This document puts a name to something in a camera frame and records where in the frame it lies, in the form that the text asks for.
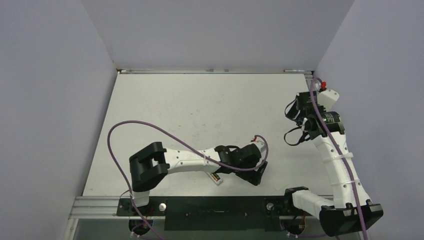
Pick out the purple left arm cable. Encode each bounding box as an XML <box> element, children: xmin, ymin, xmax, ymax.
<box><xmin>106</xmin><ymin>120</ymin><xmax>270</xmax><ymax>240</ymax></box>

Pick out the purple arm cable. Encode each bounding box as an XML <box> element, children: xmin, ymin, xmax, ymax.
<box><xmin>106</xmin><ymin>120</ymin><xmax>270</xmax><ymax>240</ymax></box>
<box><xmin>308</xmin><ymin>77</ymin><xmax>370</xmax><ymax>240</ymax></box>

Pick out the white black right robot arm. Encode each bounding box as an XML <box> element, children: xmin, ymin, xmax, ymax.
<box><xmin>282</xmin><ymin>90</ymin><xmax>384</xmax><ymax>237</ymax></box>

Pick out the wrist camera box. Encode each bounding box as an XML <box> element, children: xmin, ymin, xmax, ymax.
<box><xmin>317</xmin><ymin>81</ymin><xmax>340</xmax><ymax>112</ymax></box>
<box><xmin>252</xmin><ymin>135</ymin><xmax>267</xmax><ymax>152</ymax></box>

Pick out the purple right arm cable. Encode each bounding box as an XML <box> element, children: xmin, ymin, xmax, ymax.
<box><xmin>308</xmin><ymin>77</ymin><xmax>370</xmax><ymax>240</ymax></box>

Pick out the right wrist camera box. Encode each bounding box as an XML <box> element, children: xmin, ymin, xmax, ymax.
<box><xmin>317</xmin><ymin>81</ymin><xmax>340</xmax><ymax>112</ymax></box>

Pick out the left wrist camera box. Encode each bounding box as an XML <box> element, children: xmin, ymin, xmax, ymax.
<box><xmin>252</xmin><ymin>135</ymin><xmax>267</xmax><ymax>152</ymax></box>

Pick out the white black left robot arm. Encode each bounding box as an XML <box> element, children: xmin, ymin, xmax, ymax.
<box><xmin>129</xmin><ymin>140</ymin><xmax>268</xmax><ymax>215</ymax></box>

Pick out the white remote control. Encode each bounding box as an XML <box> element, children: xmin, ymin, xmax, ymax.
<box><xmin>205</xmin><ymin>172</ymin><xmax>224</xmax><ymax>186</ymax></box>

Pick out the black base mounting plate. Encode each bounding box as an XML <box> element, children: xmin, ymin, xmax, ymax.
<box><xmin>116</xmin><ymin>195</ymin><xmax>305</xmax><ymax>232</ymax></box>

